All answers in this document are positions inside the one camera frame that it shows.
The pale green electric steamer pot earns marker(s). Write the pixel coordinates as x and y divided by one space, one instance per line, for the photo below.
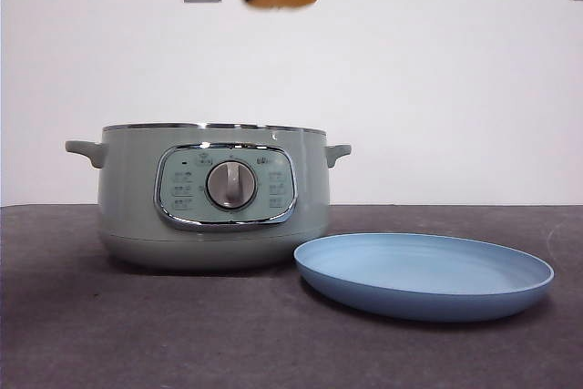
127 188

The blue round plate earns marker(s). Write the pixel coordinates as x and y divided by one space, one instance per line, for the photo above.
423 270

